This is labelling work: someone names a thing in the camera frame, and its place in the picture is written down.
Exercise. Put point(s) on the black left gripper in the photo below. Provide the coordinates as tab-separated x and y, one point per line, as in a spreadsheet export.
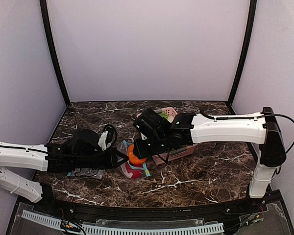
113	158

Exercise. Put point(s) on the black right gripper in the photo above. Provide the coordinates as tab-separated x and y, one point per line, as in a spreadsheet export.
139	148

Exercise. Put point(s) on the orange persimmon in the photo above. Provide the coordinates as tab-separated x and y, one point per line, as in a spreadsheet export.
133	158

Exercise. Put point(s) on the clear zip bag blue zipper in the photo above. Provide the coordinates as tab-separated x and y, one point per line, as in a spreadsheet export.
143	166

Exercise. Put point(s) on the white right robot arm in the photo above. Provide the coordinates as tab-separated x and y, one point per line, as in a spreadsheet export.
261	128

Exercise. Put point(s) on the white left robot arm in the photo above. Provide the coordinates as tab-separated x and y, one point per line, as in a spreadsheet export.
85	149

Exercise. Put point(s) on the flat clear zip bag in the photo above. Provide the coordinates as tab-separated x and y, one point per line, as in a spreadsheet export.
87	172

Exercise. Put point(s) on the green lettuce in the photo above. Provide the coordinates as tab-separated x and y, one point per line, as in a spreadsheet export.
164	115

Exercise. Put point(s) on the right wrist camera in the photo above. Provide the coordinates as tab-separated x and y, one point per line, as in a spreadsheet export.
143	137

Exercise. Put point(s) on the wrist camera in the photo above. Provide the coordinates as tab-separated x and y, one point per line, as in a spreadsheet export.
106	139
143	137

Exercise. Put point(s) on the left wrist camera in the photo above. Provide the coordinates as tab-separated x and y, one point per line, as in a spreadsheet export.
106	139

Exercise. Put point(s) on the white slotted cable duct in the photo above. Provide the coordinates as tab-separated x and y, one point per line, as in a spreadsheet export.
115	227

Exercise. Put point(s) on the black front rail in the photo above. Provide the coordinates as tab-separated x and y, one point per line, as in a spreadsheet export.
218	211

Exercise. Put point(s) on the black left frame post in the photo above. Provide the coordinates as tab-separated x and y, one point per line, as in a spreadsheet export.
52	51

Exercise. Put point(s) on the black frame post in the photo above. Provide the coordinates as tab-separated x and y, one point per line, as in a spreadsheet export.
244	51
52	51

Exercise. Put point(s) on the black right frame post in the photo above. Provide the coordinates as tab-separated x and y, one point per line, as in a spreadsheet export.
244	51

